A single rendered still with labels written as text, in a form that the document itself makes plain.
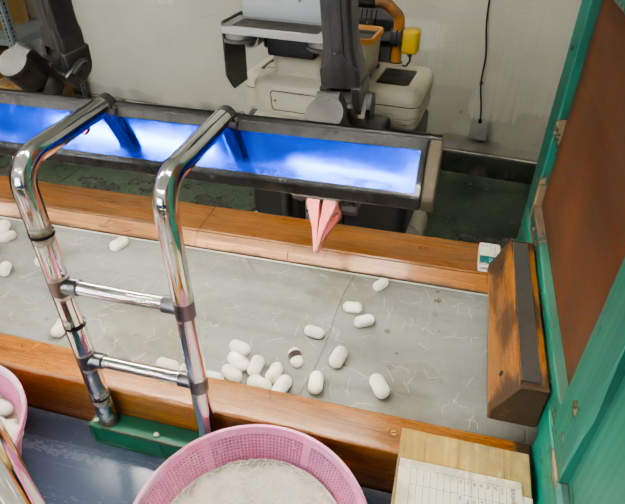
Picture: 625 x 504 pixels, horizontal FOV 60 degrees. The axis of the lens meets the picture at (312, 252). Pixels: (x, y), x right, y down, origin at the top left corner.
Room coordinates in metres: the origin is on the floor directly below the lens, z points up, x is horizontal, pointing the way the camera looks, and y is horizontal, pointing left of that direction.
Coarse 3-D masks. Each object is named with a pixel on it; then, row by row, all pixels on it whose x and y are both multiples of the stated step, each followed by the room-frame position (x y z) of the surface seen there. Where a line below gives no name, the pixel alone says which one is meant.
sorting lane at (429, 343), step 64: (0, 256) 0.80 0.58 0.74; (64, 256) 0.80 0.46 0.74; (128, 256) 0.80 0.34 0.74; (192, 256) 0.80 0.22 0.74; (0, 320) 0.63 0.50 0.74; (128, 320) 0.63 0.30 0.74; (256, 320) 0.63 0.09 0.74; (320, 320) 0.63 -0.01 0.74; (384, 320) 0.63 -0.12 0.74; (448, 320) 0.63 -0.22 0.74; (448, 384) 0.50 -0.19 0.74
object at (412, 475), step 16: (400, 464) 0.36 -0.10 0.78; (416, 464) 0.36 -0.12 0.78; (432, 464) 0.36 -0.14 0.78; (400, 480) 0.34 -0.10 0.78; (416, 480) 0.34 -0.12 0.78; (432, 480) 0.34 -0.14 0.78; (448, 480) 0.34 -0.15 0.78; (464, 480) 0.34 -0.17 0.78; (480, 480) 0.34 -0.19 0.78; (496, 480) 0.34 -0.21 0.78; (400, 496) 0.32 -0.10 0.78; (416, 496) 0.32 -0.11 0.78; (432, 496) 0.32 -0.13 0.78; (448, 496) 0.32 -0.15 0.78; (464, 496) 0.32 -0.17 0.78; (480, 496) 0.32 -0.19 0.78; (496, 496) 0.32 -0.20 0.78; (512, 496) 0.32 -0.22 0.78
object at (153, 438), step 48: (48, 144) 0.50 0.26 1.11; (192, 144) 0.48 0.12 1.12; (48, 240) 0.46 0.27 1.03; (96, 288) 0.45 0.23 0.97; (192, 336) 0.42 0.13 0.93; (96, 384) 0.45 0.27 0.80; (192, 384) 0.41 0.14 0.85; (96, 432) 0.46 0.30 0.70; (144, 432) 0.44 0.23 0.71; (192, 432) 0.44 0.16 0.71
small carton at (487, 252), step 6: (480, 246) 0.77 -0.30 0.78; (486, 246) 0.77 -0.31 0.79; (492, 246) 0.77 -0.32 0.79; (498, 246) 0.77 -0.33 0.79; (480, 252) 0.76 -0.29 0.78; (486, 252) 0.76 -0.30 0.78; (492, 252) 0.76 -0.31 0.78; (498, 252) 0.76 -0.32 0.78; (480, 258) 0.74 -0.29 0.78; (486, 258) 0.74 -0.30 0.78; (492, 258) 0.74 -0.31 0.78; (480, 264) 0.73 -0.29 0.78; (486, 264) 0.73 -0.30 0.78; (480, 270) 0.73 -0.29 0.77; (486, 270) 0.73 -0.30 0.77
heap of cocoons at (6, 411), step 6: (0, 396) 0.49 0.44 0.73; (0, 402) 0.47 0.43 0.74; (6, 402) 0.47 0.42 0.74; (0, 408) 0.46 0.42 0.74; (6, 408) 0.46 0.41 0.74; (12, 408) 0.47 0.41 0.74; (0, 414) 0.46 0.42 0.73; (6, 414) 0.46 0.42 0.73; (12, 414) 0.47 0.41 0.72; (6, 420) 0.45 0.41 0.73; (12, 420) 0.45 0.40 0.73; (18, 420) 0.46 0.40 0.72; (6, 426) 0.43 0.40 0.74; (12, 426) 0.43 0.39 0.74; (12, 432) 0.42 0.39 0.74; (12, 438) 0.42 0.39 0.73
